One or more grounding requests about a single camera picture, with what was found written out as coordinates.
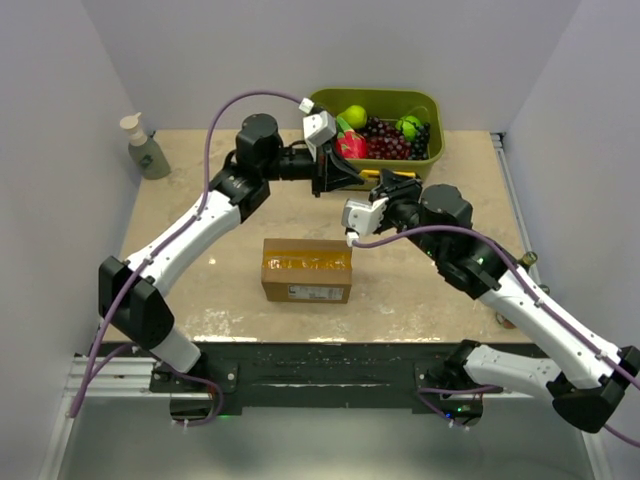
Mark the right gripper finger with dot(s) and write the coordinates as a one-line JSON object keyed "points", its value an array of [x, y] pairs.
{"points": [[389, 176], [382, 191]]}

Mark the pink dragon fruit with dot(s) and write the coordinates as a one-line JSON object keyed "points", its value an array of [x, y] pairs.
{"points": [[350, 144]]}

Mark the grey pump soap bottle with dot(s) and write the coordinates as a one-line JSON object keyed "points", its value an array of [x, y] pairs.
{"points": [[144, 150]]}

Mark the aluminium frame rail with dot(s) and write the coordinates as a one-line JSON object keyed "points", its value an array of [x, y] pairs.
{"points": [[122, 377]]}

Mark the red grape bunch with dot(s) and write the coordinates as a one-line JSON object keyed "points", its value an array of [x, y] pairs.
{"points": [[384, 141]]}

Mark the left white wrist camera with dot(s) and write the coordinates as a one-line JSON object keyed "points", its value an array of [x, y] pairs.
{"points": [[319, 126]]}

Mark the green plastic tub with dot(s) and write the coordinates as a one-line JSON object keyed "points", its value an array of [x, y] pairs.
{"points": [[389, 105]]}

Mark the yellow utility knife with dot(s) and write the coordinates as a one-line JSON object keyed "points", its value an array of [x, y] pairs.
{"points": [[370, 175]]}

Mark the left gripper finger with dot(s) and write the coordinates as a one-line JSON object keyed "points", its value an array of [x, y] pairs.
{"points": [[329, 183], [335, 163]]}

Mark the green pear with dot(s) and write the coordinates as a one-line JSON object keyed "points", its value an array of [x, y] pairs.
{"points": [[356, 116]]}

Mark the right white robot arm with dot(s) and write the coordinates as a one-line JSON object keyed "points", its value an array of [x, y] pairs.
{"points": [[583, 376]]}

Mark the black grape bunch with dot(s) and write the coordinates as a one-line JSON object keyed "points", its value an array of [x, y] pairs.
{"points": [[420, 142]]}

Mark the brown cardboard express box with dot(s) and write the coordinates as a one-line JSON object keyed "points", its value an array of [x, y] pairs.
{"points": [[306, 271]]}

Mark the green round fruit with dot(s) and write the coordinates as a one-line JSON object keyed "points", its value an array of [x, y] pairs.
{"points": [[409, 126]]}

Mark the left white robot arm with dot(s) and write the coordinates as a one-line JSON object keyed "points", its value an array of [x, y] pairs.
{"points": [[132, 292]]}

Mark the green glass bottle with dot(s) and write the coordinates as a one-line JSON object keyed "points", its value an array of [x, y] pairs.
{"points": [[505, 323], [528, 259]]}

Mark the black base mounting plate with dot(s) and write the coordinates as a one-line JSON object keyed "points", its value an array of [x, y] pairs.
{"points": [[319, 375]]}

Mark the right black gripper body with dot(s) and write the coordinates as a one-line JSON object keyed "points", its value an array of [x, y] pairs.
{"points": [[402, 209]]}

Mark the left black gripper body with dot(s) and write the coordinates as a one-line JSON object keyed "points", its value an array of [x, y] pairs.
{"points": [[296, 164]]}

